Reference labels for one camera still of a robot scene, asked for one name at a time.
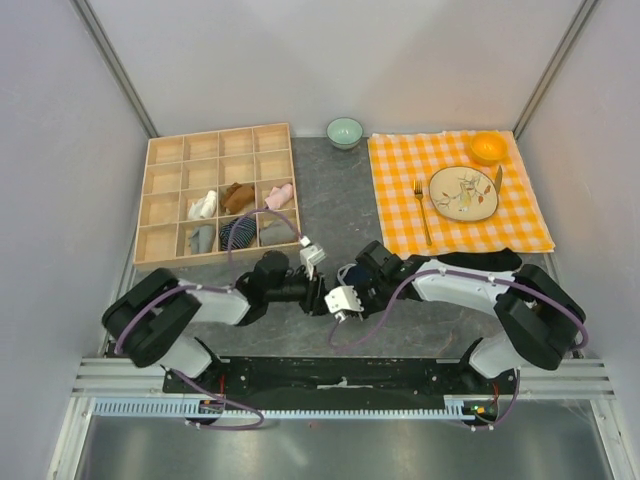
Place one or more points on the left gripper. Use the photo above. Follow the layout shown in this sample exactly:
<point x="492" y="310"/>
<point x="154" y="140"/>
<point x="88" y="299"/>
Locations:
<point x="315" y="303"/>

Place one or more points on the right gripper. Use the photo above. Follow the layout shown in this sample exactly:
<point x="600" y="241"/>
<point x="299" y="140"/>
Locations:
<point x="368" y="309"/>

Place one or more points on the navy blue underwear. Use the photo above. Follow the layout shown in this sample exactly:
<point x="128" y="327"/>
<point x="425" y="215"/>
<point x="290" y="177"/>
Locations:
<point x="353" y="275"/>

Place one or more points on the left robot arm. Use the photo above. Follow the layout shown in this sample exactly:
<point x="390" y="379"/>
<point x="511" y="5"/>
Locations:
<point x="148" y="323"/>

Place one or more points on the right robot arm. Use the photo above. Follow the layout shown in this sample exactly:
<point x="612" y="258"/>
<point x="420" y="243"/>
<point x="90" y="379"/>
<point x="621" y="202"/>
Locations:
<point x="540" y="322"/>

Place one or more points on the striped navy rolled cloth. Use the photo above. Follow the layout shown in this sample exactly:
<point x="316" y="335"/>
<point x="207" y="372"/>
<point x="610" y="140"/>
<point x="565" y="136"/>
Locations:
<point x="238" y="233"/>

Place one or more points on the pink rolled cloth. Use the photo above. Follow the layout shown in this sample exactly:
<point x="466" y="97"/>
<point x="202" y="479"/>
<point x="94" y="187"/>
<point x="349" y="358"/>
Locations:
<point x="279" y="196"/>

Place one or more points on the gold fork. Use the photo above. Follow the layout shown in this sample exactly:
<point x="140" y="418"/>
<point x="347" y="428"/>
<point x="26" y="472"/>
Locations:
<point x="418" y="193"/>

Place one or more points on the light grey rolled cloth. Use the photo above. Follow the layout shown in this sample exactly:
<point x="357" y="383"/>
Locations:
<point x="202" y="238"/>

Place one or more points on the brown rolled cloth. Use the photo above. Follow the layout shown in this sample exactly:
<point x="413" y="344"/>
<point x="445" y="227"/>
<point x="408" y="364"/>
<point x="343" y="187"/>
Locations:
<point x="237" y="197"/>

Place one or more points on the orange checkered tablecloth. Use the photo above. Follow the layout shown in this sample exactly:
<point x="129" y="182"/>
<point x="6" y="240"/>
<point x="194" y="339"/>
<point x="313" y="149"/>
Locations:
<point x="397" y="160"/>

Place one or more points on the black cloth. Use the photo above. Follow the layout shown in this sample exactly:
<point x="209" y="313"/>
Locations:
<point x="498" y="261"/>

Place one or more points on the beige decorated plate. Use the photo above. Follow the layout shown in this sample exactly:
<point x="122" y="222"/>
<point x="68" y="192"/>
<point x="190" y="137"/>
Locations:
<point x="463" y="194"/>

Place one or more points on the white rolled cloth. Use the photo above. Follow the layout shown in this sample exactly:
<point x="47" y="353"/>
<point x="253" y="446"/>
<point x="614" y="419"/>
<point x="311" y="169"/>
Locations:
<point x="204" y="208"/>

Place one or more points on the wooden compartment tray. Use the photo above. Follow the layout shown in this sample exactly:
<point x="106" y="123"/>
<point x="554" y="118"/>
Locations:
<point x="181" y="169"/>

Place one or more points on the green ceramic bowl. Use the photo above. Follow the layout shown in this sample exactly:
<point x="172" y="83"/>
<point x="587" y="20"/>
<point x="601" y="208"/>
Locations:
<point x="344" y="133"/>

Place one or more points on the gold knife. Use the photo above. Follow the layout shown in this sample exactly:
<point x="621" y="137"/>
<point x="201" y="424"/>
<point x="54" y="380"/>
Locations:
<point x="498" y="180"/>

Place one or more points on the orange bowl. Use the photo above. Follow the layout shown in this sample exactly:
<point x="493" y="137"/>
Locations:
<point x="488" y="148"/>

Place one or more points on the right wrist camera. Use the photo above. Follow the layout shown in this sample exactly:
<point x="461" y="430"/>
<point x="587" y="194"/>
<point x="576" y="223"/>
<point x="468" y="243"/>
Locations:
<point x="343" y="302"/>

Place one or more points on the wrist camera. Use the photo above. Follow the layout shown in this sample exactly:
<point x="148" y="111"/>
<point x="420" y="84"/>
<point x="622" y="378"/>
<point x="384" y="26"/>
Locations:
<point x="311" y="256"/>
<point x="343" y="302"/>

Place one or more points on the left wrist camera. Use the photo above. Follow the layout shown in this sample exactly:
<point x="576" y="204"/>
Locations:
<point x="311" y="256"/>

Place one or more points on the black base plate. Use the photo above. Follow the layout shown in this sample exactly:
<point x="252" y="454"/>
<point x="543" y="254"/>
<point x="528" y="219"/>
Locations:
<point x="346" y="382"/>

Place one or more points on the white cable duct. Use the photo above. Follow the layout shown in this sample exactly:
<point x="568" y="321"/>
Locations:
<point x="193" y="407"/>

